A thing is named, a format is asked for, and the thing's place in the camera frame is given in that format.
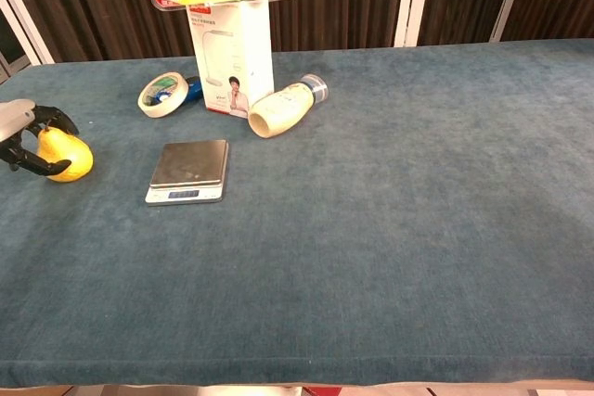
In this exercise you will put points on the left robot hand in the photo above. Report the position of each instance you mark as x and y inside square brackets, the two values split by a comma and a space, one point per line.
[14, 120]

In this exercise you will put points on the white masking tape roll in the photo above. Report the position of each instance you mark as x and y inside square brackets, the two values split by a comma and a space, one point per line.
[160, 106]

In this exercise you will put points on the digital kitchen scale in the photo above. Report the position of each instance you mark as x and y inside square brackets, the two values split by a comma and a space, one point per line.
[190, 166]

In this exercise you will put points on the teal table cloth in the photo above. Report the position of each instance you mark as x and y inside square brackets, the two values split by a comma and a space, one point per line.
[352, 229]

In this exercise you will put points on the blue cylindrical object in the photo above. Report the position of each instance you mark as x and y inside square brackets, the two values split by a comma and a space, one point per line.
[194, 88]

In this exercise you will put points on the cream bottle with clear cap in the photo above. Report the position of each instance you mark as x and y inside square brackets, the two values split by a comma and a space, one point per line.
[283, 106]

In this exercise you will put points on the white lamp product box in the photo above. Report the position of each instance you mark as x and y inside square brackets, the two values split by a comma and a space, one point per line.
[232, 53]

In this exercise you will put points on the yellow pear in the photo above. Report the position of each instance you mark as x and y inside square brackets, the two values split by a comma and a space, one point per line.
[69, 157]

